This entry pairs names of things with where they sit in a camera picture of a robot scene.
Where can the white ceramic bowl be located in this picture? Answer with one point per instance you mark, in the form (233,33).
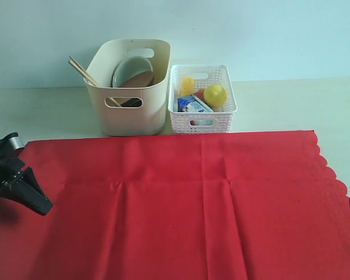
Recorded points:
(129,68)

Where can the white perforated plastic basket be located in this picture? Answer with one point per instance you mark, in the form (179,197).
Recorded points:
(204,75)

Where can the red table cloth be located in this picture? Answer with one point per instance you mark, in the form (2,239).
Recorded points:
(259,205)

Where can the yellow cheese wedge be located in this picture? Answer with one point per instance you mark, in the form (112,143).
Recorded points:
(187,86)

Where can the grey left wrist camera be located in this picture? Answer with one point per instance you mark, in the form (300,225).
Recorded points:
(13,142)

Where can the blue white milk carton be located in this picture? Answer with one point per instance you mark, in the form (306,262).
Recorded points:
(192,104)

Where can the red sausage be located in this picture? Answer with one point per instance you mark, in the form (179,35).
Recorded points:
(200,94)

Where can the brown wooden plate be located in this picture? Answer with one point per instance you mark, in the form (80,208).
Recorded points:
(140,80)

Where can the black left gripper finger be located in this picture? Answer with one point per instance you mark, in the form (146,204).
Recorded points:
(23,188)

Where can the yellow lemon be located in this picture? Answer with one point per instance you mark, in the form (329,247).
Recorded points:
(215,95)

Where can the cream plastic bin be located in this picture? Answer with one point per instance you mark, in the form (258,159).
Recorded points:
(148,119)

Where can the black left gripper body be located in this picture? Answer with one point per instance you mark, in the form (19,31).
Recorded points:
(0,172)

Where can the wooden chopstick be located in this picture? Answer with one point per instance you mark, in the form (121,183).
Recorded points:
(113,102)
(76,65)

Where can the steel cup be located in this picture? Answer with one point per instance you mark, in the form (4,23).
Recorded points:
(133,102)

